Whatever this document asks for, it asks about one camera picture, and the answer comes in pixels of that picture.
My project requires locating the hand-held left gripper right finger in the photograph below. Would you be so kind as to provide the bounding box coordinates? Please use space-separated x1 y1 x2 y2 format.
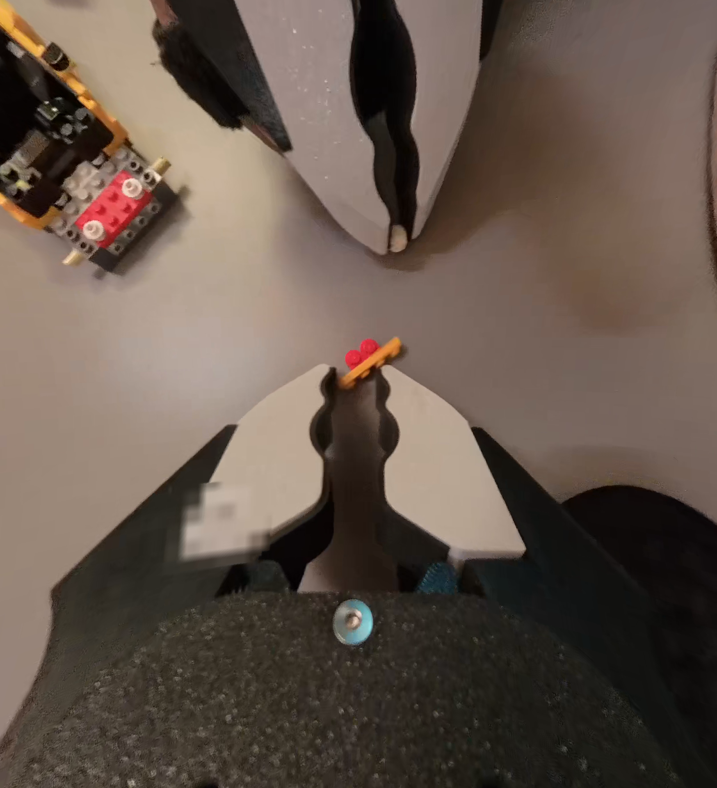
374 364 528 584

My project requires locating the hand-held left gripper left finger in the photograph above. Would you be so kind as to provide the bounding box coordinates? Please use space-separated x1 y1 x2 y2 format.
208 363 336 591

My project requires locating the yellow lego car model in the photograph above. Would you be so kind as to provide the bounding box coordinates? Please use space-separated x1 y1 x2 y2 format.
0 0 182 275

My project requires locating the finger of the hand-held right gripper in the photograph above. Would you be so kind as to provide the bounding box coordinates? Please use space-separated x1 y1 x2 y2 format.
383 0 486 242
234 0 400 255

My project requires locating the orange and red lego assembly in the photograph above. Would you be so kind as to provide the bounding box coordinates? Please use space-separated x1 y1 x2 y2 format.
337 337 404 390

